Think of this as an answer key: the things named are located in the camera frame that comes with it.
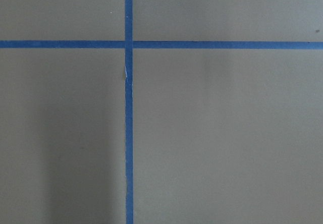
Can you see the brown paper table cover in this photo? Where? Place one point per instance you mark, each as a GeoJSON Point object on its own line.
{"type": "Point", "coordinates": [220, 135]}

